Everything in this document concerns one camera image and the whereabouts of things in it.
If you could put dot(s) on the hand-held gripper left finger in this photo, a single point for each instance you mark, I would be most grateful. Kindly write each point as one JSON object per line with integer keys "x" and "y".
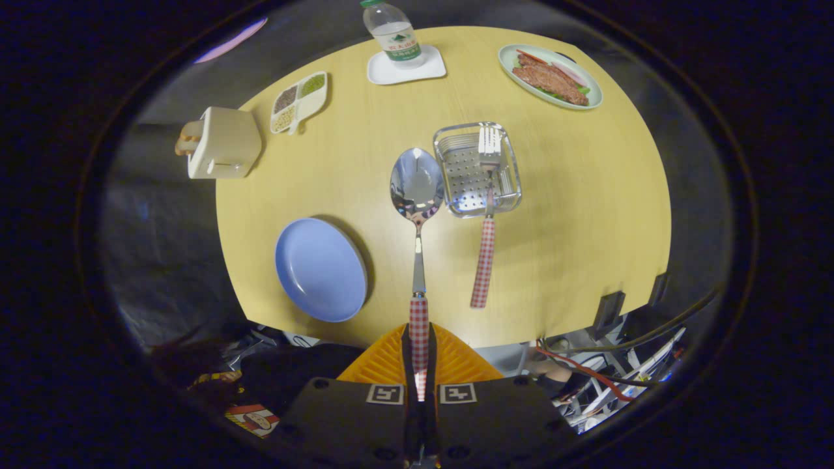
{"x": 407, "y": 365}

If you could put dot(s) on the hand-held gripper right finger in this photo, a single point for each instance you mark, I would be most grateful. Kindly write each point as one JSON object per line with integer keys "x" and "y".
{"x": 432, "y": 365}

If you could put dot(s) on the blue round plate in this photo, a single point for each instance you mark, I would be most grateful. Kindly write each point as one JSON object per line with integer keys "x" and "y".
{"x": 319, "y": 270}

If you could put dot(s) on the red and yellow printed item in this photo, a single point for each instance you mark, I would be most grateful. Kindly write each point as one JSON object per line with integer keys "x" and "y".
{"x": 254, "y": 420}

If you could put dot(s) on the black table clamp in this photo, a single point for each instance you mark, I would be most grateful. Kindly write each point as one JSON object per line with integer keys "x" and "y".
{"x": 659, "y": 290}
{"x": 609, "y": 312}

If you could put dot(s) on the white divided snack dish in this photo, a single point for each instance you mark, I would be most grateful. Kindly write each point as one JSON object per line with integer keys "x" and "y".
{"x": 306, "y": 104}

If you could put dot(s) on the cream toaster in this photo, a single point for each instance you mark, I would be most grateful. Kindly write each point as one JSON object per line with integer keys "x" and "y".
{"x": 228, "y": 140}

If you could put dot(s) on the white square coaster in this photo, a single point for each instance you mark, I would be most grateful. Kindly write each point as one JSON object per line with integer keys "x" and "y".
{"x": 384, "y": 71}

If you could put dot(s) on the sliced meat with vegetables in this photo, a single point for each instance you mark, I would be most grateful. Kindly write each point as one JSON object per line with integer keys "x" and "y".
{"x": 547, "y": 78}

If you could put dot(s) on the toasted bread slice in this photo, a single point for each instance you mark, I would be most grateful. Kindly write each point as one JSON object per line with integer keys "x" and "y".
{"x": 191, "y": 130}
{"x": 185, "y": 148}

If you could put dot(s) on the pale green oval plate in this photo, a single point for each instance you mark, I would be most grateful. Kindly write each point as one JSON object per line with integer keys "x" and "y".
{"x": 508, "y": 58}

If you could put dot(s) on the clear plastic water bottle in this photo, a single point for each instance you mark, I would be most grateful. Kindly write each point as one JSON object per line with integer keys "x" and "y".
{"x": 394, "y": 36}

